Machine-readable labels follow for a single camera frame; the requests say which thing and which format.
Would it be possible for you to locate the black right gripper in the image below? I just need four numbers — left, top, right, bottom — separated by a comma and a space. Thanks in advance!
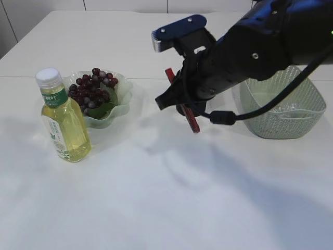
155, 26, 289, 110

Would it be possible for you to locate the red glitter marker pen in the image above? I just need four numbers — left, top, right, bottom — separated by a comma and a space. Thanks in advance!
165, 68, 200, 133

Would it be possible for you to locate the purple artificial grape bunch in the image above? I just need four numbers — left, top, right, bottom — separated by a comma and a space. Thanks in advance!
67, 68, 119, 120

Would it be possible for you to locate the clear plastic sheet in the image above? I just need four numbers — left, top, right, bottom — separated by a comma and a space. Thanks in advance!
271, 103, 299, 113

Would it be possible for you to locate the yellow tea drink bottle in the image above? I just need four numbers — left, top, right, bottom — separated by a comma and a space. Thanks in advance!
35, 68, 92, 163

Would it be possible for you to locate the black mesh pen holder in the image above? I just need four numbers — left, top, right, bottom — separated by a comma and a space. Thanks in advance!
176, 102, 207, 117

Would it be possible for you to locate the green glass wavy plate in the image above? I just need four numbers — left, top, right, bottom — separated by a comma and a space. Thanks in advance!
63, 68, 133, 129

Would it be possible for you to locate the green plastic woven basket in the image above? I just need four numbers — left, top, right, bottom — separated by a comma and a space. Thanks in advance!
239, 66, 326, 140

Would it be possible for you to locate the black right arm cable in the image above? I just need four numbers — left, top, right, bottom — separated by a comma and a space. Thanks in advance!
182, 44, 333, 126

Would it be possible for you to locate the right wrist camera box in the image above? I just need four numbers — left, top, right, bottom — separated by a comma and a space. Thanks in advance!
151, 15, 207, 53

